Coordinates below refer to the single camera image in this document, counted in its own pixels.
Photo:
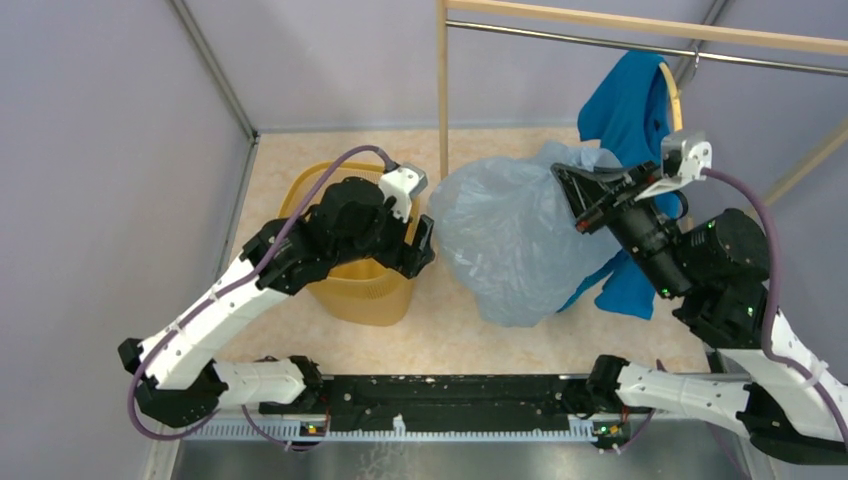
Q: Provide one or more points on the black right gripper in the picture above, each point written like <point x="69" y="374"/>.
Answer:
<point x="591" y="193"/>

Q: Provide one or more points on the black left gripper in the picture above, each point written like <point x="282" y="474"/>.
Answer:
<point x="405" y="258"/>

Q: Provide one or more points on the yellow plastic trash bin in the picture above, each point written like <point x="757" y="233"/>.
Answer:
<point x="363" y="292"/>

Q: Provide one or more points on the light blue plastic trash bag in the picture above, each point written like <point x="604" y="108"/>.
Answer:
<point x="505" y="229"/>

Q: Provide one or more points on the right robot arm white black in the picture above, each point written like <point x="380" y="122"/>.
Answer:
<point x="724" y="272"/>

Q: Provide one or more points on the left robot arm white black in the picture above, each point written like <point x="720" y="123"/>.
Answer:
<point x="177" y="379"/>

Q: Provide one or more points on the blue t-shirt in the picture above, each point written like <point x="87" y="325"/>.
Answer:
<point x="628" y="115"/>

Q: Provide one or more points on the wooden clothes hanger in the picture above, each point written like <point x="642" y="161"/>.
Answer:
<point x="687" y="73"/>

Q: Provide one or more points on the wooden clothes rack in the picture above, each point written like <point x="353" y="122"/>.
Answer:
<point x="692" y="31"/>

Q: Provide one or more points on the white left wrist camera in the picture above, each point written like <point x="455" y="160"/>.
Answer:
<point x="403" y="184"/>

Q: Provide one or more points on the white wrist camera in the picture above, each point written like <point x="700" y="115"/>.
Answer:
<point x="685" y="154"/>
<point x="403" y="184"/>

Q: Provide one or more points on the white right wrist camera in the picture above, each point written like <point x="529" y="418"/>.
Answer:
<point x="685" y="154"/>

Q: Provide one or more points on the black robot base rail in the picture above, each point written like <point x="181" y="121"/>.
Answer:
<point x="449" y="403"/>

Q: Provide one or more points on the white slotted cable duct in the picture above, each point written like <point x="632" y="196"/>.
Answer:
<point x="237" y="428"/>

